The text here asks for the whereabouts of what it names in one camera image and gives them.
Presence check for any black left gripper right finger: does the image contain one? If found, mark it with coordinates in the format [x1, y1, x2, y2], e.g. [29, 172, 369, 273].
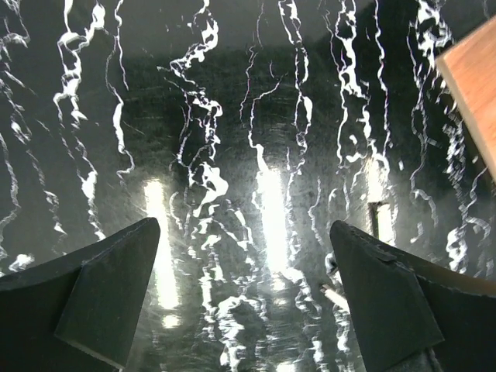
[329, 221, 495, 371]

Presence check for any brown wooden board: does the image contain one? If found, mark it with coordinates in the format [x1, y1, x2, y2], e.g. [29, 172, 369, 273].
[436, 18, 495, 177]

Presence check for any clear network plug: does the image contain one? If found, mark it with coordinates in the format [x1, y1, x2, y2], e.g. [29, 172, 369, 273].
[320, 284, 350, 312]

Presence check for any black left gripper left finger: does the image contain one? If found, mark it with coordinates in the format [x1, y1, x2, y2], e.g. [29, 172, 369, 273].
[1, 217, 160, 369]

